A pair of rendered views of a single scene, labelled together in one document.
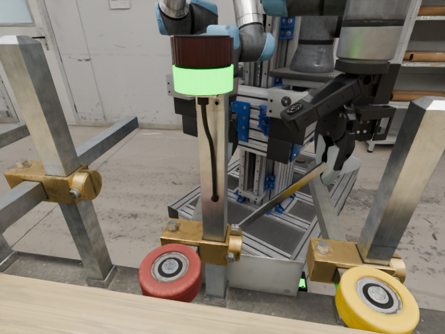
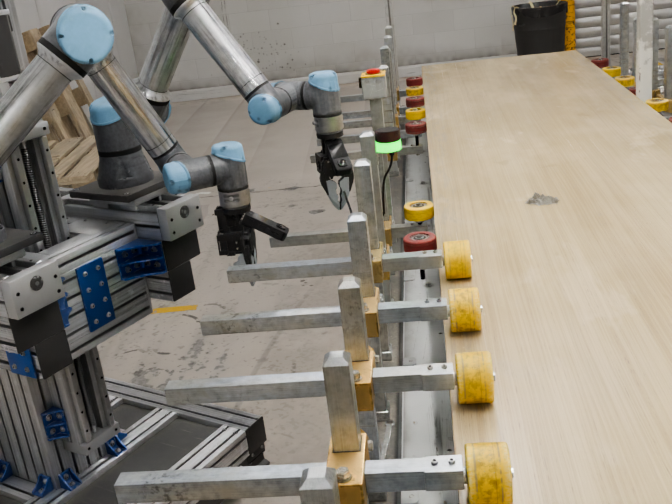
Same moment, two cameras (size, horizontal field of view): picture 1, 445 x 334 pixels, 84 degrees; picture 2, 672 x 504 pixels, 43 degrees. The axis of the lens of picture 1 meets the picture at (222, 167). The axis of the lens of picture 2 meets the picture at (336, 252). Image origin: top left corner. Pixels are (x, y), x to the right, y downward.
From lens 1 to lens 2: 2.08 m
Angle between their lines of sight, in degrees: 82
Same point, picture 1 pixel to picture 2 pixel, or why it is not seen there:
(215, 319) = (440, 227)
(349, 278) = (412, 208)
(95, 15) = not seen: outside the picture
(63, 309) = not seen: hidden behind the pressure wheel
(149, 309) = (442, 238)
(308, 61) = (144, 168)
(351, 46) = (337, 124)
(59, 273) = not seen: hidden behind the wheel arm
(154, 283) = (431, 237)
